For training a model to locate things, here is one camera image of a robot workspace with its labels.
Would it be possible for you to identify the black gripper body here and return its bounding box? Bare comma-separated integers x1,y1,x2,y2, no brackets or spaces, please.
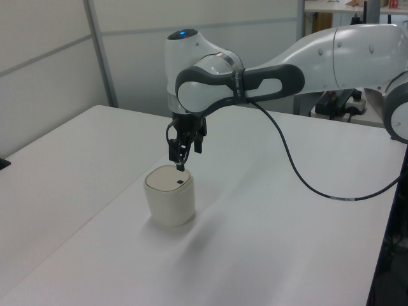
170,113,208,142

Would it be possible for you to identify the cream bin lid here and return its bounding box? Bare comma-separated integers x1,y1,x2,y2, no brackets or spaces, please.
145,165,193,194

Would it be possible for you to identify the small white trash bin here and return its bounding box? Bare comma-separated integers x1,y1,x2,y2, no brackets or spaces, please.
143,164,196,228

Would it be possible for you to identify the grey desk leg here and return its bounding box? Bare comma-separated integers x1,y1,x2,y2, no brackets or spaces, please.
292,94,321,117

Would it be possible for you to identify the black box under desk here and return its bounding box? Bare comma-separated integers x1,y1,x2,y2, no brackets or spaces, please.
314,91,350,120

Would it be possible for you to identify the pale background desk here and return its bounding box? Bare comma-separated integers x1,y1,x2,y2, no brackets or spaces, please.
303,0,408,16

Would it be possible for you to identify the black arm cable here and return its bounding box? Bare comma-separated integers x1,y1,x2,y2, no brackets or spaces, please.
234,95,401,203

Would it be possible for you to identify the black stand post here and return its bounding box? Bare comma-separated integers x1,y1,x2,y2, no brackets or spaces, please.
365,152,408,306

